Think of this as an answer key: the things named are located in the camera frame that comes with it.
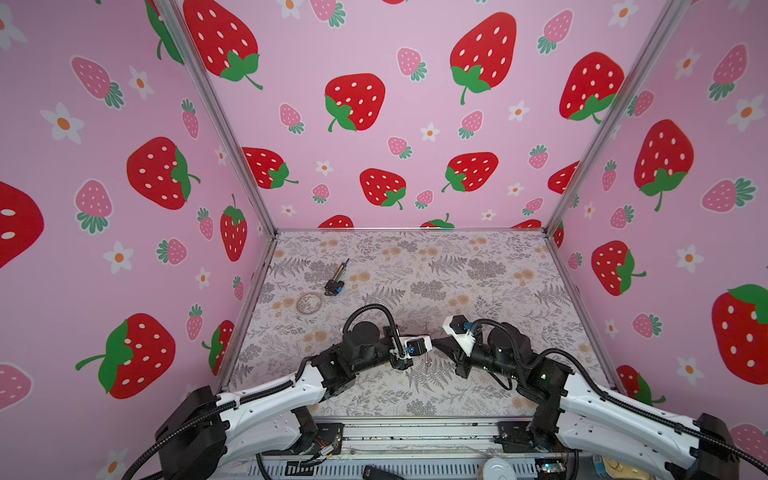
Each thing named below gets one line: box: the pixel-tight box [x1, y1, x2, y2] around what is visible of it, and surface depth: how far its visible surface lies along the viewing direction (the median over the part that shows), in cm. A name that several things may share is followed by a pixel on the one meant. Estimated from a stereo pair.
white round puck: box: [483, 457, 517, 480], surface depth 67 cm
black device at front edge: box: [362, 464, 405, 480], surface depth 69 cm
